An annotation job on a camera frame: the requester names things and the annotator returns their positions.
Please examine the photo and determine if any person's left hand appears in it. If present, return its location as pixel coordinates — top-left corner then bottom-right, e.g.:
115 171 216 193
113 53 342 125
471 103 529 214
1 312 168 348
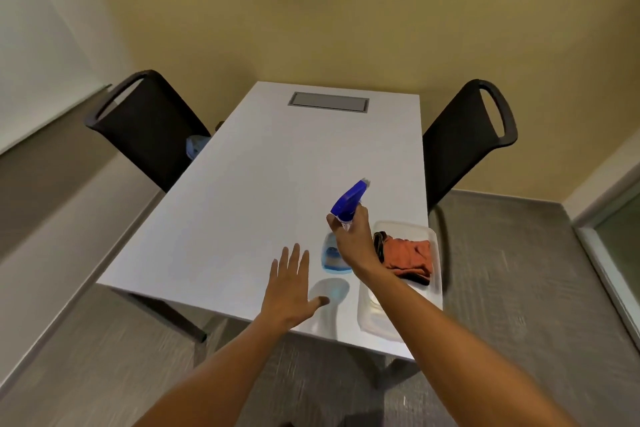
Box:
260 243 331 332

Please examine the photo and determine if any person's right hand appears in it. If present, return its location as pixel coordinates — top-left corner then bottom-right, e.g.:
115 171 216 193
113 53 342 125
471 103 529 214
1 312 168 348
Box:
326 204 386 284

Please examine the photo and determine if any blue trigger spray bottle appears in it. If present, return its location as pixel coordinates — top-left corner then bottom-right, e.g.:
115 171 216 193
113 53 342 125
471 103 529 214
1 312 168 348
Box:
321 178 372 275

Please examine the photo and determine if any person's right forearm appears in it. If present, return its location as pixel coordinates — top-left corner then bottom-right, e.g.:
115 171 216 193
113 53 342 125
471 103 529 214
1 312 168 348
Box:
357 264 582 427

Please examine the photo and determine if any person's left forearm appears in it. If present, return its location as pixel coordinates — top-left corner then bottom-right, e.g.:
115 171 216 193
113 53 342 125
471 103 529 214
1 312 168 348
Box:
131 313 282 427

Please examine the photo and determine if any black cloth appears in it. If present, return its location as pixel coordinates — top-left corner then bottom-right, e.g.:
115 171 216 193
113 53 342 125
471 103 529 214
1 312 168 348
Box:
373 231 432 287

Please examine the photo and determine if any white plastic tray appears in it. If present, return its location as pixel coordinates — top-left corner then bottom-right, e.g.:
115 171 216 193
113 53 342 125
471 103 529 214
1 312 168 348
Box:
357 220 444 343

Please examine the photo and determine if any orange cloth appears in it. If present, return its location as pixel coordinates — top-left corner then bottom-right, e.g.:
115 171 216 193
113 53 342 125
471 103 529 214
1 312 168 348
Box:
384 237 434 280

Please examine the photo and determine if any black table leg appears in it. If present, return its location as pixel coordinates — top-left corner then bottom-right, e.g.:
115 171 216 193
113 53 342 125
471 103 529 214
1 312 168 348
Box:
111 286 209 344

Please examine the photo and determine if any black chair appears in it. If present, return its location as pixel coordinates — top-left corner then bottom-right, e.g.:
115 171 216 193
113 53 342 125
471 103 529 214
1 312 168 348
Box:
83 69 212 193
422 79 519 216

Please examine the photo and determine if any blue item on chair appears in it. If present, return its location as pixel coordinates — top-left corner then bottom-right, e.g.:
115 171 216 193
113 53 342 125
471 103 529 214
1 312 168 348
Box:
185 135 212 160

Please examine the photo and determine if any grey table cable hatch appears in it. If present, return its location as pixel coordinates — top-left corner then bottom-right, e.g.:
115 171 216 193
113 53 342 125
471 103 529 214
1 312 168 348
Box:
287 91 370 114

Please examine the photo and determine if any white door frame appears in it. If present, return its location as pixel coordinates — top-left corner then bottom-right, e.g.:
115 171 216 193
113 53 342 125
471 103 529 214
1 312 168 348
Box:
572 176 640 350

